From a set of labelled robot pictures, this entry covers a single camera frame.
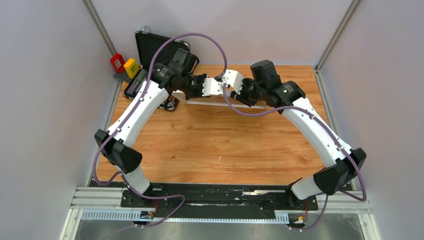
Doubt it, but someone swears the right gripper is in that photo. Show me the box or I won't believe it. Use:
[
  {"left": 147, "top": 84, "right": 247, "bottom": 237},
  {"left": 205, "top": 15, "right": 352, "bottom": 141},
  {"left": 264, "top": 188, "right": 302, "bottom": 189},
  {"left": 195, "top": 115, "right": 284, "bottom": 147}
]
[{"left": 230, "top": 76, "right": 266, "bottom": 106}]

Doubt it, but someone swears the light wooden picture frame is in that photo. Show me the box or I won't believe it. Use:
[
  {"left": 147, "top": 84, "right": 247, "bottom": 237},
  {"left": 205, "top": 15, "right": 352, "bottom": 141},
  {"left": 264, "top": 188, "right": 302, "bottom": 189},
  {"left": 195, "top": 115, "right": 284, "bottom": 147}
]
[{"left": 172, "top": 90, "right": 268, "bottom": 109}]

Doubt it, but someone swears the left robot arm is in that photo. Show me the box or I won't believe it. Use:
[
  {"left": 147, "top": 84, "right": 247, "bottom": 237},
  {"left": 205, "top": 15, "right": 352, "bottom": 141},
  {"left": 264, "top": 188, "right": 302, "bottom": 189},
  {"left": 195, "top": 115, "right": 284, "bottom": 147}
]
[{"left": 94, "top": 48, "right": 204, "bottom": 207}]

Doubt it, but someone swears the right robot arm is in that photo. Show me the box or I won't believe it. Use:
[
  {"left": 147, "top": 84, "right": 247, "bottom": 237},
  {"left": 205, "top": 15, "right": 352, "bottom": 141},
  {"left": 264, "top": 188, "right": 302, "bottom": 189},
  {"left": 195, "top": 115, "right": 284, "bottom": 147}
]
[{"left": 222, "top": 60, "right": 367, "bottom": 209}]

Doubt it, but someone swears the black poker chip case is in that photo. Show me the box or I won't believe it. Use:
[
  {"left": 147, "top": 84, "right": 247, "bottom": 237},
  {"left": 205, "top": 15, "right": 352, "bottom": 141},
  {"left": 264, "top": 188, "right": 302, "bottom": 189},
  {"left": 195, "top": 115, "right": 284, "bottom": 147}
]
[{"left": 122, "top": 30, "right": 191, "bottom": 100}]

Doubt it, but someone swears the yellow toy house block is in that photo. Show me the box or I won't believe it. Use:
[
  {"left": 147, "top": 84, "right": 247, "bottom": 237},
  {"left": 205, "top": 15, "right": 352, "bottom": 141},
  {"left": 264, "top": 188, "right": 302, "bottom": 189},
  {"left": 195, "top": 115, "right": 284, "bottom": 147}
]
[{"left": 123, "top": 58, "right": 140, "bottom": 79}]

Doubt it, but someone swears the red toy house block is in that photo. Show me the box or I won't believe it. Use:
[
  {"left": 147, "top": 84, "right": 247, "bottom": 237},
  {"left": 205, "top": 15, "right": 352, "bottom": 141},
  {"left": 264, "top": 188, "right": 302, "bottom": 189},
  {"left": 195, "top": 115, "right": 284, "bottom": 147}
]
[{"left": 109, "top": 53, "right": 126, "bottom": 74}]

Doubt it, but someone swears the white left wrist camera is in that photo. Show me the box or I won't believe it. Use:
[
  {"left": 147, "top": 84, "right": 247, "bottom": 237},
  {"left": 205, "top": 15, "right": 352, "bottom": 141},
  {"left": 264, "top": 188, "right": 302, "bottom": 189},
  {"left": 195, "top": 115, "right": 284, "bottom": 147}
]
[{"left": 202, "top": 77, "right": 223, "bottom": 97}]

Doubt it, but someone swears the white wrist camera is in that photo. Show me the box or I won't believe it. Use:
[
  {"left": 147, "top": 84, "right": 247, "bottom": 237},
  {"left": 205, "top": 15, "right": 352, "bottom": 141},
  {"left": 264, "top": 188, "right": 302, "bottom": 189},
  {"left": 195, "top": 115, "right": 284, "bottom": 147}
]
[
  {"left": 221, "top": 69, "right": 245, "bottom": 95},
  {"left": 202, "top": 77, "right": 223, "bottom": 97}
]

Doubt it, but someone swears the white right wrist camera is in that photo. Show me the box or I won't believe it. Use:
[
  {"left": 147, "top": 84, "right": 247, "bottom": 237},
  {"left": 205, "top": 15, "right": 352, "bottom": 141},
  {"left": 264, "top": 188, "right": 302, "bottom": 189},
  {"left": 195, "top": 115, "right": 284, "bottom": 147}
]
[{"left": 221, "top": 69, "right": 245, "bottom": 95}]

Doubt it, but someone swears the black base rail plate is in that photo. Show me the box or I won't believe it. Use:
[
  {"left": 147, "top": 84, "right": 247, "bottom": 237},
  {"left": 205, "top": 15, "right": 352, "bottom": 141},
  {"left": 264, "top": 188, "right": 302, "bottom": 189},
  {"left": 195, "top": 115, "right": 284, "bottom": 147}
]
[{"left": 120, "top": 182, "right": 319, "bottom": 220}]

